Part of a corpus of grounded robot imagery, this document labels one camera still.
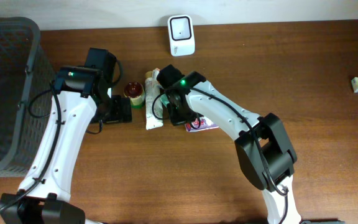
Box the white cream tube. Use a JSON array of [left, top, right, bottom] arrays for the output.
[[144, 68, 163, 130]]

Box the green lid jar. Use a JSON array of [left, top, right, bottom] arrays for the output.
[[123, 82, 145, 109]]

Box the red purple tissue pack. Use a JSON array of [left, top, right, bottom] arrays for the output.
[[185, 116, 219, 133]]

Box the teal wipes packet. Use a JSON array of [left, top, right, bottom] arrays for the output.
[[160, 94, 170, 107]]

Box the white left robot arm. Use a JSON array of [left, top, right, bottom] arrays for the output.
[[0, 48, 132, 223]]

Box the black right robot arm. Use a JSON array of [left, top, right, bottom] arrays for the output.
[[157, 65, 301, 223]]

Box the white barcode scanner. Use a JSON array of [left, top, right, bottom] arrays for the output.
[[167, 15, 195, 57]]

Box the grey plastic mesh basket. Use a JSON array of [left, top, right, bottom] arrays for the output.
[[0, 17, 55, 177]]

